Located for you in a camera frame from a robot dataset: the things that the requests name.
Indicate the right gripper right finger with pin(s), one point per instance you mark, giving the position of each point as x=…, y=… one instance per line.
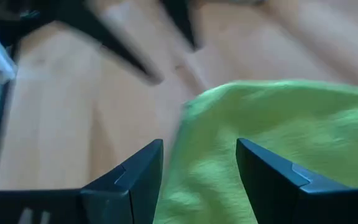
x=275, y=186

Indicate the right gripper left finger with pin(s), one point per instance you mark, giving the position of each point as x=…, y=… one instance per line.
x=129, y=193

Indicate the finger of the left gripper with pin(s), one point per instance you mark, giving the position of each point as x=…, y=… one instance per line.
x=182, y=21
x=113, y=40

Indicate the green microfiber towel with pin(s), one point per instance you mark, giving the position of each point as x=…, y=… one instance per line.
x=291, y=124

